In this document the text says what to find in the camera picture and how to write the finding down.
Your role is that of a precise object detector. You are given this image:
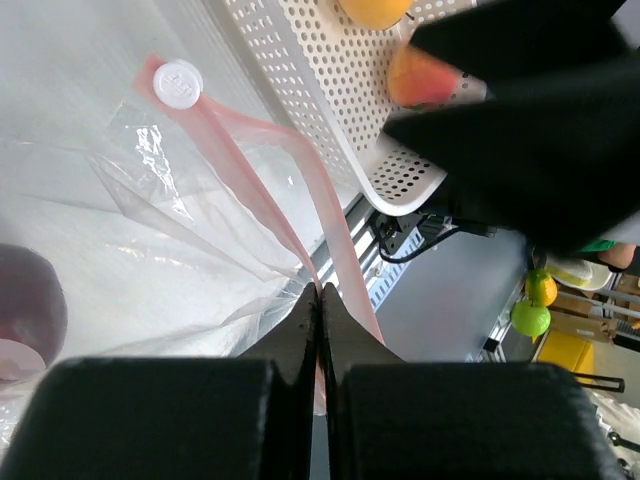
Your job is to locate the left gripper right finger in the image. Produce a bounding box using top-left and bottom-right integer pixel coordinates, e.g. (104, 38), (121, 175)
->
(320, 285), (623, 479)

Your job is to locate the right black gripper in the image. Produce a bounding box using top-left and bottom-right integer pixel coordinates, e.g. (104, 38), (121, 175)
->
(384, 1), (639, 253)

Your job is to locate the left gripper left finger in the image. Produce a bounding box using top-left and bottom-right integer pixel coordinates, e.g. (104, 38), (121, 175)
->
(1, 286), (318, 479)

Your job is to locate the red orange toy peach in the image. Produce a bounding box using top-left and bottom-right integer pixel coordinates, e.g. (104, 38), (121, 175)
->
(387, 44), (462, 108)

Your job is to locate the clear pink zip top bag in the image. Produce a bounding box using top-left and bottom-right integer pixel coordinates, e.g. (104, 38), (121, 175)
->
(1, 56), (380, 424)

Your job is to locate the dark red toy apple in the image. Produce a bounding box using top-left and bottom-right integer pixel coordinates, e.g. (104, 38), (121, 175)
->
(1, 244), (68, 365)

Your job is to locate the orange toy fruit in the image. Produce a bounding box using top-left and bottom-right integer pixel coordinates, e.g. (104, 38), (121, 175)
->
(338, 0), (413, 30)

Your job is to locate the yellow toy fruit background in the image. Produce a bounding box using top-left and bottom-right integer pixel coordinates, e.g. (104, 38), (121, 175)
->
(525, 269), (558, 307)

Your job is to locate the green toy apple background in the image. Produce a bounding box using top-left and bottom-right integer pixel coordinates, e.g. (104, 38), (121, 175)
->
(510, 300), (551, 337)

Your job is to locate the yellow box background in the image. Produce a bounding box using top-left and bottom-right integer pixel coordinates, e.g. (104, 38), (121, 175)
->
(535, 330), (594, 375)

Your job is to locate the white perforated plastic basket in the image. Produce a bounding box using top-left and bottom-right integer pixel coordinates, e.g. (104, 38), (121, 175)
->
(224, 0), (477, 216)

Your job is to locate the white slotted cable duct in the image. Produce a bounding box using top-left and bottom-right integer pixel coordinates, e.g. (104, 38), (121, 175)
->
(360, 229), (424, 311)

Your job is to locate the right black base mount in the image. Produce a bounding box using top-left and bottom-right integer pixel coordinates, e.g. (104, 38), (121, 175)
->
(369, 211), (497, 265)

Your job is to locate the aluminium mounting rail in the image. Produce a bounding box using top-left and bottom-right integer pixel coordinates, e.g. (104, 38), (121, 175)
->
(311, 194), (379, 288)

